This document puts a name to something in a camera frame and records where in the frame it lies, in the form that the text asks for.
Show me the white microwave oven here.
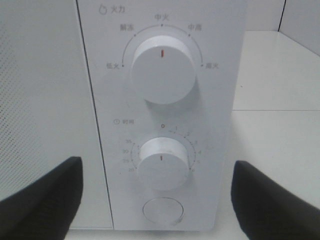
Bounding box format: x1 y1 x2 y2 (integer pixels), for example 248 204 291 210
0 0 245 232

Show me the round white door button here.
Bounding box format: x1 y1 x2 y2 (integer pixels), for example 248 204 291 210
142 197 184 223

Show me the upper white power knob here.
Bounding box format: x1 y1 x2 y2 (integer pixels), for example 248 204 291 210
130 35 197 105

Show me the white timer knob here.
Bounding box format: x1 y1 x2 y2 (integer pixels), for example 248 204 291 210
137 137 190 191

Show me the white microwave door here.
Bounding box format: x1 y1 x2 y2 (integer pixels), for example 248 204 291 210
0 0 113 229

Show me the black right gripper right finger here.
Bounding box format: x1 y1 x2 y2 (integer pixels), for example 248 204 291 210
231 160 320 240

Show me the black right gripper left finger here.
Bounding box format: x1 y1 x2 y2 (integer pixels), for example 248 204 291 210
0 156 83 240

